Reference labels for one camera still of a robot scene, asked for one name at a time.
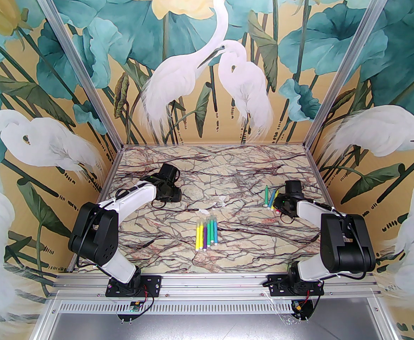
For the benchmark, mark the black connector plate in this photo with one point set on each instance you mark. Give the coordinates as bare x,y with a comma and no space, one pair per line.
304,312

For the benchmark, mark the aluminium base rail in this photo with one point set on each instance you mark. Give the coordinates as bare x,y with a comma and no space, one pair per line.
214,285

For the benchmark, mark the purple highlighter pen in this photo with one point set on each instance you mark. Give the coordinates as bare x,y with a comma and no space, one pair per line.
206,239

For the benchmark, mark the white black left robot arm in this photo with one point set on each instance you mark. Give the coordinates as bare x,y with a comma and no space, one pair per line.
129,197

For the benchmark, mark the green highlighter pen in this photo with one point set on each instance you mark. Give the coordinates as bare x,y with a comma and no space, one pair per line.
209,236
212,234
265,195

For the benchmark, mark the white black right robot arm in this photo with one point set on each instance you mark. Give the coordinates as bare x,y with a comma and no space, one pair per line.
345,243

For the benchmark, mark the small green circuit board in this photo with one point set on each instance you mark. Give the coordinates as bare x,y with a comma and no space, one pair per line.
133,307

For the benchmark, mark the aluminium frame post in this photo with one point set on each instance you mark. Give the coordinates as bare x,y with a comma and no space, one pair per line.
78,62
346,62

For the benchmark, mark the black bracket plate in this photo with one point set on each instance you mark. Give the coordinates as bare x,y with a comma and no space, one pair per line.
126,316

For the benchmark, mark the aluminium frame rail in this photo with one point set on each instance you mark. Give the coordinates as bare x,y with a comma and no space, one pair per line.
318,175
46,319
382,319
214,144
109,175

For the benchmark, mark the grey metal panel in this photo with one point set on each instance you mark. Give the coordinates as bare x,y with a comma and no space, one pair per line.
214,328

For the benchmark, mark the yellow highlighter pen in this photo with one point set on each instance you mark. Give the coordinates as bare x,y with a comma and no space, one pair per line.
202,237
198,237
275,194

